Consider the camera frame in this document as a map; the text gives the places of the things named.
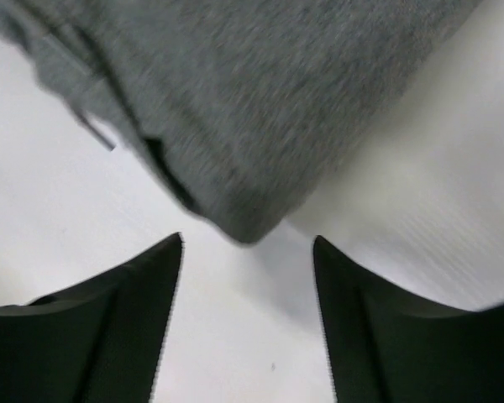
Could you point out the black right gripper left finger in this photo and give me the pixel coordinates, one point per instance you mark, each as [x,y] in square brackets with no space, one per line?
[97,341]

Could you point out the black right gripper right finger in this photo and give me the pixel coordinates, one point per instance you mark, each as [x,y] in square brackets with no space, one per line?
[386,344]

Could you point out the grey cotton shorts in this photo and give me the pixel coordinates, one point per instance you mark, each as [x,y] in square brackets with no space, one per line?
[239,108]

